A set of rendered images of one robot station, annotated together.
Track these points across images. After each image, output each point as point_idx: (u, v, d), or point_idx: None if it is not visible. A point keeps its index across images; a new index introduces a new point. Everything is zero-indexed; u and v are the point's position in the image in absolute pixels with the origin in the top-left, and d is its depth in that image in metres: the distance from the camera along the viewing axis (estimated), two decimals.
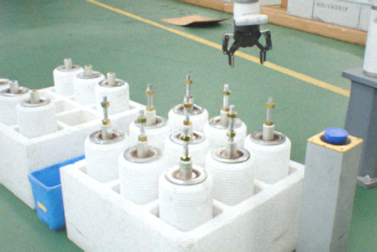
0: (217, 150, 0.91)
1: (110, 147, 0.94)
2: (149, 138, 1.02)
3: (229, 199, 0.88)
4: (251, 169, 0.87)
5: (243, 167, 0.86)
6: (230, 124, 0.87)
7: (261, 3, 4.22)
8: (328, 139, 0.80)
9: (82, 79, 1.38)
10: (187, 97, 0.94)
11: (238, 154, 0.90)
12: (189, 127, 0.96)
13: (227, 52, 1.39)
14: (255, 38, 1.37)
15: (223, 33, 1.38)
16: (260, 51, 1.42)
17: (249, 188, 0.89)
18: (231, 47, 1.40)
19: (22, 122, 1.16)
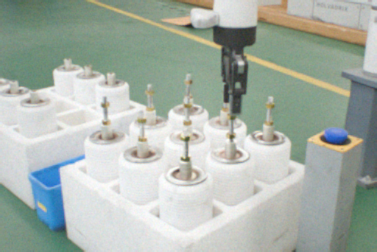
0: (217, 150, 0.91)
1: (110, 147, 0.94)
2: (149, 138, 1.02)
3: (229, 199, 0.88)
4: (251, 169, 0.87)
5: (243, 167, 0.86)
6: (229, 125, 0.87)
7: (261, 3, 4.22)
8: (328, 139, 0.80)
9: (82, 79, 1.39)
10: (187, 97, 0.94)
11: (238, 154, 0.90)
12: (189, 127, 0.96)
13: None
14: (224, 61, 0.81)
15: None
16: (238, 95, 0.82)
17: (249, 188, 0.89)
18: None
19: (22, 122, 1.16)
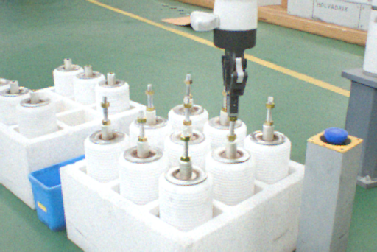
0: (218, 150, 0.91)
1: (110, 147, 0.94)
2: (149, 138, 1.02)
3: (229, 199, 0.88)
4: (251, 169, 0.87)
5: (243, 167, 0.86)
6: (230, 126, 0.88)
7: (261, 3, 4.22)
8: (328, 139, 0.80)
9: (82, 79, 1.39)
10: (187, 97, 0.94)
11: (239, 154, 0.90)
12: (189, 127, 0.96)
13: (227, 85, 0.87)
14: (224, 65, 0.81)
15: None
16: (235, 96, 0.85)
17: (249, 188, 0.89)
18: None
19: (22, 122, 1.16)
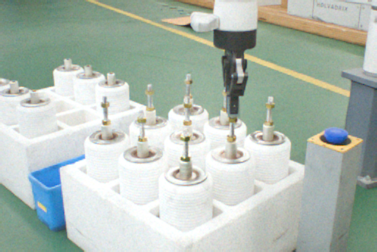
0: (218, 150, 0.91)
1: (110, 147, 0.94)
2: (149, 138, 1.02)
3: (229, 199, 0.88)
4: (251, 169, 0.87)
5: (243, 167, 0.86)
6: (233, 127, 0.88)
7: (261, 3, 4.22)
8: (328, 139, 0.80)
9: (82, 79, 1.39)
10: (187, 97, 0.94)
11: (238, 154, 0.90)
12: (189, 127, 0.96)
13: (227, 86, 0.87)
14: (224, 66, 0.81)
15: None
16: (235, 96, 0.85)
17: (249, 188, 0.89)
18: None
19: (22, 122, 1.16)
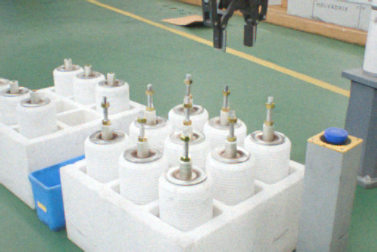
0: (219, 149, 0.91)
1: (110, 147, 0.94)
2: (149, 138, 1.02)
3: (226, 198, 0.88)
4: (249, 169, 0.87)
5: (241, 167, 0.86)
6: (233, 129, 0.87)
7: None
8: (328, 139, 0.80)
9: (82, 79, 1.39)
10: (187, 97, 0.94)
11: (239, 154, 0.90)
12: (189, 127, 0.96)
13: (216, 24, 0.77)
14: None
15: None
16: (246, 26, 0.83)
17: (247, 189, 0.88)
18: None
19: (22, 122, 1.16)
